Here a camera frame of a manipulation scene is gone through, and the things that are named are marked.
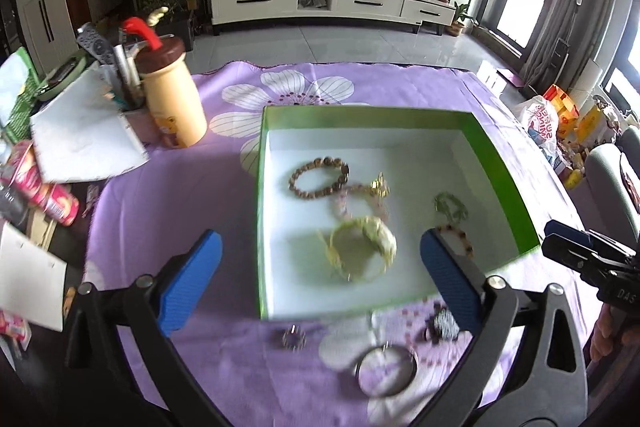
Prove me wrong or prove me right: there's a red pink bead bracelet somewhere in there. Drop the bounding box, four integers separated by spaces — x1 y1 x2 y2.
433 223 475 259

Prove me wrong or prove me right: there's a green jade bracelet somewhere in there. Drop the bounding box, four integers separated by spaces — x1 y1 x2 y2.
432 190 471 226

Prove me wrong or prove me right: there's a cream white wristwatch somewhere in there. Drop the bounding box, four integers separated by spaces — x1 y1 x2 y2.
318 216 397 283

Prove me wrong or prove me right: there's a silver bangle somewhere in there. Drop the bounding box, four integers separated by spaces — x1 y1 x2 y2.
355 343 419 399

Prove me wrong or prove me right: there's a small silver ring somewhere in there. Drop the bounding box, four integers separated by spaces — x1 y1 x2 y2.
280 325 308 351

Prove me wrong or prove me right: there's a brown wooden bead bracelet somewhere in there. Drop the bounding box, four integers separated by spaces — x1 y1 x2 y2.
287 156 352 200

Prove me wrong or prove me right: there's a person right hand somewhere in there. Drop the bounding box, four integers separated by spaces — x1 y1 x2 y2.
589 303 640 362

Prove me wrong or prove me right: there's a grey chair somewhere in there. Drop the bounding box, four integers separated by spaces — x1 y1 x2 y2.
586 127 639 248

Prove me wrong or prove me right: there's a white plastic shopping bag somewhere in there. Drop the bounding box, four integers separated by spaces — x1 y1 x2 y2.
514 95 559 165

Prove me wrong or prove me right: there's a yellow red gift box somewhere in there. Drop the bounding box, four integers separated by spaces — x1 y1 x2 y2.
544 84 579 139

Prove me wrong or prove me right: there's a purple floral tablecloth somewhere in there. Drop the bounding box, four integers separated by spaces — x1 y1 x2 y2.
85 62 580 426

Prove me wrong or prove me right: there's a green cardboard box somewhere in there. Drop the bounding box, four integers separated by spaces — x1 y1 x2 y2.
257 105 538 321

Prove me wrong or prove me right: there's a white paper sheet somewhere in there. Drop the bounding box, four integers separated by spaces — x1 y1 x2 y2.
30 68 149 183

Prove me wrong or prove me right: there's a yellow bear bottle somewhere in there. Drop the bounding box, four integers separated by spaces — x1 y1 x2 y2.
122 17 207 148

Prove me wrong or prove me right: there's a pink snack can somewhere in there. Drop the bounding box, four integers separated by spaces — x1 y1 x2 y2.
1 141 79 227

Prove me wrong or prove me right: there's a pen holder with pens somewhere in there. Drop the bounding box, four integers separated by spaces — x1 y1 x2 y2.
76 23 157 144

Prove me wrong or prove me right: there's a small floor potted plant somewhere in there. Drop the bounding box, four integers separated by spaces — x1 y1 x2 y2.
446 2 477 37

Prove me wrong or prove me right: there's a white tv cabinet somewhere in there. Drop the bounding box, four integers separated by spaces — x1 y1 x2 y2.
209 0 456 34

